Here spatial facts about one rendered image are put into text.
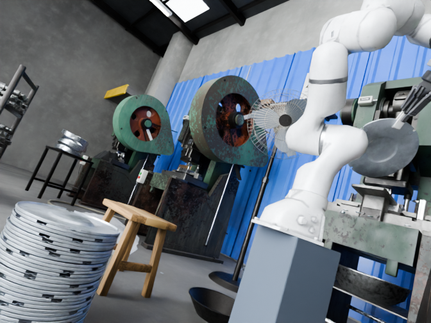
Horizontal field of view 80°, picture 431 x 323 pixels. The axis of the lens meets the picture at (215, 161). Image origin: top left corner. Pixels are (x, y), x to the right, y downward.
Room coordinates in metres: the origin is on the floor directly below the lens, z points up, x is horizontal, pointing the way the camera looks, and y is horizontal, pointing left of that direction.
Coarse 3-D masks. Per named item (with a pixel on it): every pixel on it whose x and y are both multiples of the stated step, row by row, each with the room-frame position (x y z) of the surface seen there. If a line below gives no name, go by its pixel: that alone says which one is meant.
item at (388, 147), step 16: (368, 128) 1.01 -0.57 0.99; (384, 128) 0.99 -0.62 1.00; (400, 128) 0.98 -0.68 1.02; (368, 144) 1.06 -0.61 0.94; (384, 144) 1.04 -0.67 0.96; (400, 144) 1.02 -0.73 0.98; (416, 144) 1.01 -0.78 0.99; (368, 160) 1.10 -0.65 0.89; (384, 160) 1.09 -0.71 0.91; (400, 160) 1.07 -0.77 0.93; (368, 176) 1.15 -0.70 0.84
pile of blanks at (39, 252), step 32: (32, 224) 0.68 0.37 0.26; (0, 256) 0.69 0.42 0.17; (32, 256) 0.67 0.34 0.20; (64, 256) 0.69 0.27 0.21; (96, 256) 0.75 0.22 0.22; (0, 288) 0.68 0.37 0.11; (32, 288) 0.68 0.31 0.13; (64, 288) 0.72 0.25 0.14; (96, 288) 0.83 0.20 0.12; (0, 320) 0.67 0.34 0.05; (32, 320) 0.71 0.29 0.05; (64, 320) 0.74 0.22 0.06
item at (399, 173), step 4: (404, 168) 1.20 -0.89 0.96; (408, 168) 1.24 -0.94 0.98; (396, 172) 1.20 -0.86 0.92; (400, 172) 1.20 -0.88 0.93; (404, 172) 1.20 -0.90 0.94; (408, 172) 1.25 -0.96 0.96; (384, 176) 1.24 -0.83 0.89; (388, 176) 1.22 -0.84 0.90; (392, 176) 1.20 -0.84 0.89; (396, 176) 1.21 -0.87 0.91; (400, 176) 1.20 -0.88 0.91; (404, 176) 1.21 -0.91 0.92; (408, 176) 1.26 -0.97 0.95; (396, 180) 1.22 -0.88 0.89; (400, 180) 1.20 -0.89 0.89; (404, 180) 1.22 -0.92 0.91
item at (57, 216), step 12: (24, 204) 0.79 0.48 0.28; (36, 204) 0.85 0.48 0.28; (48, 204) 0.89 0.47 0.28; (36, 216) 0.68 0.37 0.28; (48, 216) 0.75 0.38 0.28; (60, 216) 0.77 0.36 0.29; (72, 216) 0.84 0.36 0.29; (84, 216) 0.95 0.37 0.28; (84, 228) 0.76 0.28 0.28; (96, 228) 0.81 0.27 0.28; (108, 228) 0.88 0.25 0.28
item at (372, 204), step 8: (352, 184) 1.16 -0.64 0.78; (360, 192) 1.21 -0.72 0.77; (368, 192) 1.17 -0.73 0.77; (376, 192) 1.12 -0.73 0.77; (384, 192) 1.08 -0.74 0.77; (368, 200) 1.20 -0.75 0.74; (376, 200) 1.18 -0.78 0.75; (384, 200) 1.15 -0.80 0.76; (392, 200) 1.16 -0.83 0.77; (360, 208) 1.22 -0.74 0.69; (368, 208) 1.20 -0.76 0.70; (376, 208) 1.17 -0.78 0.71; (384, 208) 1.15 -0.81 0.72; (360, 216) 1.21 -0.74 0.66; (376, 216) 1.16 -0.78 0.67
